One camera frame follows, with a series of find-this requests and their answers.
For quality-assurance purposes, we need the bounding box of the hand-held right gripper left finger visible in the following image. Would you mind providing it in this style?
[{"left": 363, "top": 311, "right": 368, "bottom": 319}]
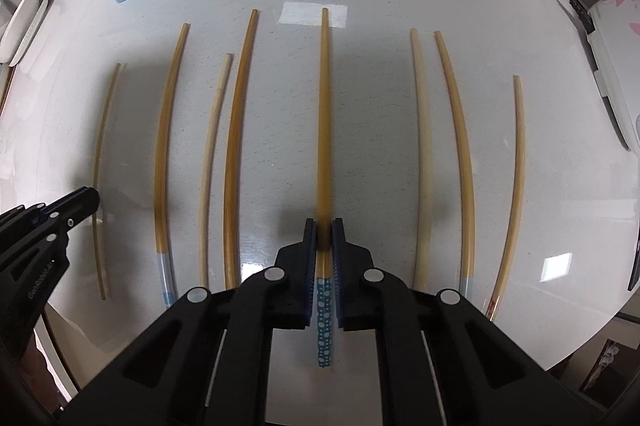
[{"left": 62, "top": 218, "right": 319, "bottom": 426}]

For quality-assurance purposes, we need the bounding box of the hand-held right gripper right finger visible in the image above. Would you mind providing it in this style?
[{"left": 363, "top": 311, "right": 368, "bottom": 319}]
[{"left": 331, "top": 218, "right": 590, "bottom": 426}]

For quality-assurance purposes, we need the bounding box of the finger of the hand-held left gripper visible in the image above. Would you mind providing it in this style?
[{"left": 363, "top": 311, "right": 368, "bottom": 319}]
[{"left": 0, "top": 187, "right": 101, "bottom": 279}]

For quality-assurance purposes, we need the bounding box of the thin tan chopstick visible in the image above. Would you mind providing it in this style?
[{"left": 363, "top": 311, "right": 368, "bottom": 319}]
[{"left": 92, "top": 63, "right": 124, "bottom": 301}]

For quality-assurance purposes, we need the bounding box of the amber chopstick with clear end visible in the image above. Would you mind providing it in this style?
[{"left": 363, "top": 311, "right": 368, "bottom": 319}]
[
  {"left": 433, "top": 30, "right": 476, "bottom": 301},
  {"left": 152, "top": 22, "right": 191, "bottom": 307}
]

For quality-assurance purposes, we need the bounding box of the light wooden chopstick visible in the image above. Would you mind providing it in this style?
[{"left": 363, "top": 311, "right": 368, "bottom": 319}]
[{"left": 198, "top": 53, "right": 234, "bottom": 289}]

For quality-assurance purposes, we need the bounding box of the pale chopstick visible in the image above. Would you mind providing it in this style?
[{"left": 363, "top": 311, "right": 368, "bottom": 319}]
[{"left": 410, "top": 28, "right": 436, "bottom": 291}]

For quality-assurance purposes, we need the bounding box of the amber chopstick blue dotted end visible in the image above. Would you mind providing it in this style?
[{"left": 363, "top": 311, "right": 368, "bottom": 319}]
[{"left": 315, "top": 8, "right": 335, "bottom": 370}]

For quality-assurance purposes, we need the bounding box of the tan chopstick with red end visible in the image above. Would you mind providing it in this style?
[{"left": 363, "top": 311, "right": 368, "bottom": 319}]
[{"left": 482, "top": 74, "right": 527, "bottom": 322}]

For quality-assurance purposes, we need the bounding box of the white oval dish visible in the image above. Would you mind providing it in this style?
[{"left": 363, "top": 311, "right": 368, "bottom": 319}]
[{"left": 0, "top": 0, "right": 51, "bottom": 67}]

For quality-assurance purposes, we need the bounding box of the dark curved object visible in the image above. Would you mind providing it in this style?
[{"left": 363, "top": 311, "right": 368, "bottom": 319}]
[{"left": 627, "top": 233, "right": 640, "bottom": 292}]

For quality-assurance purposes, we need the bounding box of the pink floral white box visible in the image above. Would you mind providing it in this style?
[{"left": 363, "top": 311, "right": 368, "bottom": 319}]
[{"left": 587, "top": 0, "right": 640, "bottom": 117}]

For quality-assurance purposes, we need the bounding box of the black-handled white knife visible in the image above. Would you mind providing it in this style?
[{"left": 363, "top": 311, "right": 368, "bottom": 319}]
[{"left": 541, "top": 0, "right": 632, "bottom": 151}]

